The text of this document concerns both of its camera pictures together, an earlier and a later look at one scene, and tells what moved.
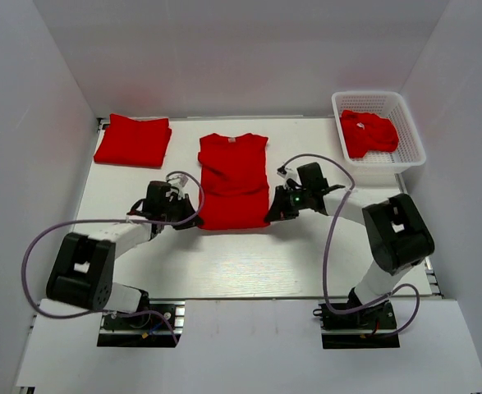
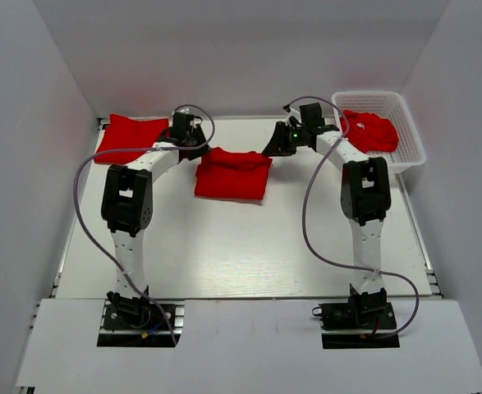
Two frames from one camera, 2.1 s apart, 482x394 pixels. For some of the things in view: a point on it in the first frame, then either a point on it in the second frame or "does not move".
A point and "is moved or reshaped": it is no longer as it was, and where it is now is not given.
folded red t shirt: x=134 y=143 does not move
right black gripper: x=280 y=209 to x=278 y=146
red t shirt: x=232 y=172 is moved or reshaped
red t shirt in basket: x=365 y=131 does not move
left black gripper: x=186 y=205 to x=197 y=131
